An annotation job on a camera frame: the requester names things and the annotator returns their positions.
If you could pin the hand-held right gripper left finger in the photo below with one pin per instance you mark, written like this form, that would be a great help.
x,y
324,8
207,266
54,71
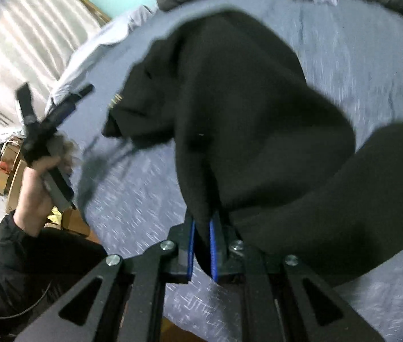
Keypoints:
x,y
190,253

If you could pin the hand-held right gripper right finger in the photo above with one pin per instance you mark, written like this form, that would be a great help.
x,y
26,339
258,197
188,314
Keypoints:
x,y
214,256

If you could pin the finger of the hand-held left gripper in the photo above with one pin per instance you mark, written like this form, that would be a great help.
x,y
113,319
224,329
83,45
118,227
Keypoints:
x,y
68,105
26,103

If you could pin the black sweatshirt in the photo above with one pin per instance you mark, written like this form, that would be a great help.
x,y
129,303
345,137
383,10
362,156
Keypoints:
x,y
240,114

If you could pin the person's left forearm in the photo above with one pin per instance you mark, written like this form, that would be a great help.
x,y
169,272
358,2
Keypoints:
x,y
27,267

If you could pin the person's left hand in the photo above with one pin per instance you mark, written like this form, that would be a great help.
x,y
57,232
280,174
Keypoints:
x,y
32,199

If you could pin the small cardboard box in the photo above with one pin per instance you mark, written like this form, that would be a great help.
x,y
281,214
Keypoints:
x,y
7,164

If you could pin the white blanket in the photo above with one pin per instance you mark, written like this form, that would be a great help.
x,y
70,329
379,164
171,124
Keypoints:
x,y
91,53

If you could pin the white curtain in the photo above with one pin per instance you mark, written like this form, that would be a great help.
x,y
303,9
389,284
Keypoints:
x,y
27,35

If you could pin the large cardboard box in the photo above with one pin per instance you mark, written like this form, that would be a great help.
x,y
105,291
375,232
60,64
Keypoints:
x,y
69,221

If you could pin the grey-blue patterned bed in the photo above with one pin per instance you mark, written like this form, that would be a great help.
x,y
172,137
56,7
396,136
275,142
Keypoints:
x,y
347,60

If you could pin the wooden frame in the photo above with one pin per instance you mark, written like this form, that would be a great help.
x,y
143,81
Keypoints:
x,y
94,7

